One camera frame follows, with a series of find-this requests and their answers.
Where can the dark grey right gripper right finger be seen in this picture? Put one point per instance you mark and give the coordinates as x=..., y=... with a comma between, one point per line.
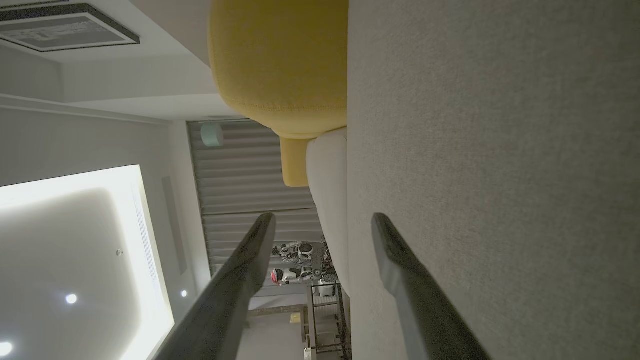
x=425, y=310

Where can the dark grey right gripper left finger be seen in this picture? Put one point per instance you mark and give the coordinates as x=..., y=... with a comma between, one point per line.
x=220, y=310

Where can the white robot red head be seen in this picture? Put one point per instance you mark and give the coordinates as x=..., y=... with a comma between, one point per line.
x=292, y=276

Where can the dark metal rack table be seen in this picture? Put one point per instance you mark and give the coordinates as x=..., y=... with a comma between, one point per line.
x=325, y=320

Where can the grey pleated curtain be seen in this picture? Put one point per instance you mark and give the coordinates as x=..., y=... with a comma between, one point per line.
x=245, y=180

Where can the grey sofa backrest cushion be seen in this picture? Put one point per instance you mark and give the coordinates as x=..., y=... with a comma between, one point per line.
x=327, y=200

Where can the yellow sofa armrest block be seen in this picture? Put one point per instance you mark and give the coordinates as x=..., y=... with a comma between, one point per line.
x=294, y=162

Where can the grey sofa seat cushion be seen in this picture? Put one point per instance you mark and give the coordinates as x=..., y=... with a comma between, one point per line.
x=500, y=150

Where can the yellow sofa backrest cushion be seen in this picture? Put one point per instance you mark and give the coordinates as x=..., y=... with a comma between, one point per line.
x=280, y=60

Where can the square ceiling air conditioner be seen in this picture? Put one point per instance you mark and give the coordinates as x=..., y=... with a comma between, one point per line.
x=60, y=30

